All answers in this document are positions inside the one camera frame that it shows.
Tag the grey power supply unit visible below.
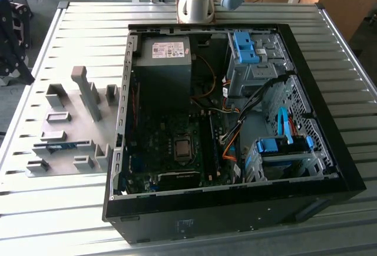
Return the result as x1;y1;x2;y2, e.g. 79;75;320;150
135;35;193;112

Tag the black graphics card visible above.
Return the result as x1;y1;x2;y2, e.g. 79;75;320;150
156;169;204;192

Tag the orange data wire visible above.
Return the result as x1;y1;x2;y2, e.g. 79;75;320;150
222;134;240;161

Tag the blue RAM stick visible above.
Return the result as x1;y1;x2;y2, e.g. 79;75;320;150
33;140;91;151

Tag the yellow power wire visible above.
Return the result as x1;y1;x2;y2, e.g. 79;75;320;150
190;55;218;102

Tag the grey low disk bay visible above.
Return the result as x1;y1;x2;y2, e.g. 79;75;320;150
243;134;328;182

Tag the black open PC case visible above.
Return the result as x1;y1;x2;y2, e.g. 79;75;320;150
101;22;368;245

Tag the wooden cabinet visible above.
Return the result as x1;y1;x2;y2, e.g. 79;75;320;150
319;0;377;42

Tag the black disk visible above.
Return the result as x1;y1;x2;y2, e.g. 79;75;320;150
287;137;309;154

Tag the green motherboard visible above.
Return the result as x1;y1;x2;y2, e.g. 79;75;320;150
122;111;236;195

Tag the black cable bundle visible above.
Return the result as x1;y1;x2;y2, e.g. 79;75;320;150
235;74;289;125

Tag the CPU socket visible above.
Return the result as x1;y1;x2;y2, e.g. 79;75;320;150
172;132;197;164

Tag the grey tall drive cage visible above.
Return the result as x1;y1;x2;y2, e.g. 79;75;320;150
226;31;295;98

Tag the blue flat data wire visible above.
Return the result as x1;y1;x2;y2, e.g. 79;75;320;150
277;107;295;145

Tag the silver CPU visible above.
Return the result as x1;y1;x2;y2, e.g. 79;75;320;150
176;139;191;156

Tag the blue plastic drive latch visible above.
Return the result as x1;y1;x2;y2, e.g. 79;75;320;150
237;49;262;64
232;31;254;51

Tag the blue disk carrier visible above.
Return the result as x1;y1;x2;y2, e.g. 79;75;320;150
255;136;313;154

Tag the red data wire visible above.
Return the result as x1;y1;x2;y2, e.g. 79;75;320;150
288;117;299;138

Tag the black RAM slot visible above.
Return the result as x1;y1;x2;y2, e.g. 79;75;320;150
198;112;213;181

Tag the grey parts rack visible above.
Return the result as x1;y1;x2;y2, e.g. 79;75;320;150
25;65;122;178

